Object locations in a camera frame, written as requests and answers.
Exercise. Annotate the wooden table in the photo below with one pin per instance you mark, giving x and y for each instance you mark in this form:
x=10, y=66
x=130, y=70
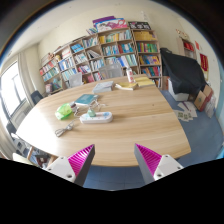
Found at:
x=141, y=116

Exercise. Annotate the yellow folder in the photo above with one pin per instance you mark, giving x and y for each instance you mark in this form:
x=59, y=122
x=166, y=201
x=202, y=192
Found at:
x=144, y=81

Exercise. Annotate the cardboard box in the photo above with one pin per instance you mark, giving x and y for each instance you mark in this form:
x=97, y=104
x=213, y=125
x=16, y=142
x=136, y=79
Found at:
x=203, y=98

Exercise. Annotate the grey mesh chair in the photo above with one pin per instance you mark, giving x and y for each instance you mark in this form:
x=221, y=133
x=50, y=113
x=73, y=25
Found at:
x=111, y=71

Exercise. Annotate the dark office chair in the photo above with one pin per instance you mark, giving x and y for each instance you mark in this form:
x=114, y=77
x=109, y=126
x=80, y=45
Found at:
x=36, y=96

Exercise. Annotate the green charger plug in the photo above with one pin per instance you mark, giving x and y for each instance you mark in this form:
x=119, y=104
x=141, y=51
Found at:
x=91, y=113

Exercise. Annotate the green plastic bag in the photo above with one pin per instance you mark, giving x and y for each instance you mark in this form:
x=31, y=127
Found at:
x=63, y=111

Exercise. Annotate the white power strip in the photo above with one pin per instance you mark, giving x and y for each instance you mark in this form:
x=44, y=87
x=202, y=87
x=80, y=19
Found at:
x=100, y=117

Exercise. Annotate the teal book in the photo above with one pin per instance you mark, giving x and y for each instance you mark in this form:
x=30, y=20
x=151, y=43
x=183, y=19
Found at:
x=86, y=99

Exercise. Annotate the white red bottle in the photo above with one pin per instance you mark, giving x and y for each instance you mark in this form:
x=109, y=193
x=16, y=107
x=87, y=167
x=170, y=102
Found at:
x=129, y=74

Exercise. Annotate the papers on floor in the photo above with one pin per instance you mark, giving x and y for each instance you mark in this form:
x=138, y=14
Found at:
x=186, y=111

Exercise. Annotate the window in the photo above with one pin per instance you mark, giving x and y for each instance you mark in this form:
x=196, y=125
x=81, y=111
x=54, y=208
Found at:
x=12, y=89

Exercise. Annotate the white chair back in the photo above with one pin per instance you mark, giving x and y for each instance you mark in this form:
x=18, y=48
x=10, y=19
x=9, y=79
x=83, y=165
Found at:
x=75, y=80

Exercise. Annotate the grey book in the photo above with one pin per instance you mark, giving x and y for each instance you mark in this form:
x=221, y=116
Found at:
x=103, y=87

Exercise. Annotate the yellow book stack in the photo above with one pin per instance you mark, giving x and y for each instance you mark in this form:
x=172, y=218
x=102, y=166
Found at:
x=126, y=86

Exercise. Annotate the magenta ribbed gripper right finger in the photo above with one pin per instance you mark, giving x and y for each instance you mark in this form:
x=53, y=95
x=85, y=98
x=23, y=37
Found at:
x=154, y=166

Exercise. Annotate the black cloth covered object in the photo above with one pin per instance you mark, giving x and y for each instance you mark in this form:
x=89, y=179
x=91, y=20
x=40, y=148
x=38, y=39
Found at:
x=185, y=73

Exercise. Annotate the wooden bookshelf with books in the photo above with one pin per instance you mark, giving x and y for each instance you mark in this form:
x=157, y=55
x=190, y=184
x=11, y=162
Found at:
x=137, y=48

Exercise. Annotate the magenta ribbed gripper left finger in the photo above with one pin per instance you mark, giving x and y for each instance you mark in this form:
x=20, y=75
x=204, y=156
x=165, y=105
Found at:
x=75, y=167

